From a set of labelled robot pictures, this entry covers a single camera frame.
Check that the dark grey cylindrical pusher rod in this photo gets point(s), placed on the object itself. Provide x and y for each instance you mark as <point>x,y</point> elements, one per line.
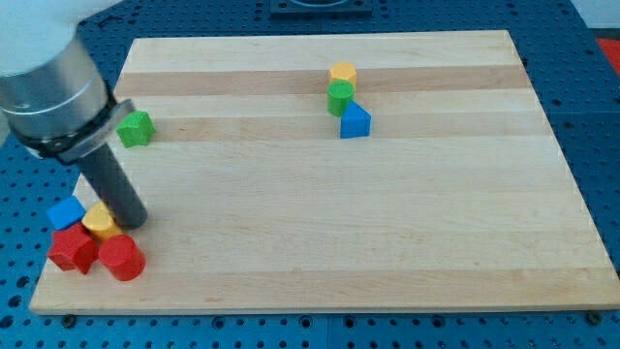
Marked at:
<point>108,180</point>

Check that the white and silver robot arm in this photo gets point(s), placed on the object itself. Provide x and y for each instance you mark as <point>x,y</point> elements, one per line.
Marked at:
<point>56,102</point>

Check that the blue triangle block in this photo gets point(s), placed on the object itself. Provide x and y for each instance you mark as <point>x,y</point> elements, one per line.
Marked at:
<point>355,122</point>

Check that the yellow pentagon block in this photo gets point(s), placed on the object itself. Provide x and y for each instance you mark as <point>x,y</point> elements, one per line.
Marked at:
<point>99,222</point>

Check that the blue cube block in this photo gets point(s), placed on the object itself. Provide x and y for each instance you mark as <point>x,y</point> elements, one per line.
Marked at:
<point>65,213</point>

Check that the red star block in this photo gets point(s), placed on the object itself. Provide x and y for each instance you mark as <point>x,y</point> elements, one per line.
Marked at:
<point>73,249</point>

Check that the red cylinder block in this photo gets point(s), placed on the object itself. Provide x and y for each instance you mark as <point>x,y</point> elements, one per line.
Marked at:
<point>122,257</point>

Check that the green cylinder block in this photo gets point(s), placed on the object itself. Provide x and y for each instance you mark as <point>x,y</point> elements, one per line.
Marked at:
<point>340,94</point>

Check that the dark mounting plate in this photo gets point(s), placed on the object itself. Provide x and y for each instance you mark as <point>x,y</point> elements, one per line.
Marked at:
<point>280,8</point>

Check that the yellow hexagon block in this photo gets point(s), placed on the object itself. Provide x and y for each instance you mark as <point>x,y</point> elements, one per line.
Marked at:
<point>345,71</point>

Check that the light wooden board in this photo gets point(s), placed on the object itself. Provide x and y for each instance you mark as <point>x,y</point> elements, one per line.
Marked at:
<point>459,200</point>

